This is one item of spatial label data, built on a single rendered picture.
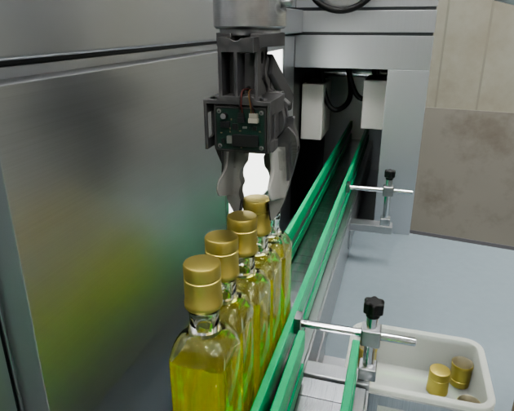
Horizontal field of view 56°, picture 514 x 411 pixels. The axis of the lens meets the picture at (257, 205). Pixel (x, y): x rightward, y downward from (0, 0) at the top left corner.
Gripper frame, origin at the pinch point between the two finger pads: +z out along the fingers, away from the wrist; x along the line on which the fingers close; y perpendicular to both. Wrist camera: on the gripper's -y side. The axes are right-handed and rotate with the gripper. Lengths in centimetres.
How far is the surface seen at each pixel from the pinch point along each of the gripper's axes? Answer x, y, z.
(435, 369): 25.8, -18.7, 34.0
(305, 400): 7.2, 1.5, 27.2
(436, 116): 37, -244, 31
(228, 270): 0.8, 12.8, 2.1
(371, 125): 8, -100, 9
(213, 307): 1.4, 18.5, 2.8
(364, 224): 10, -68, 30
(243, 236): 0.6, 7.4, 0.9
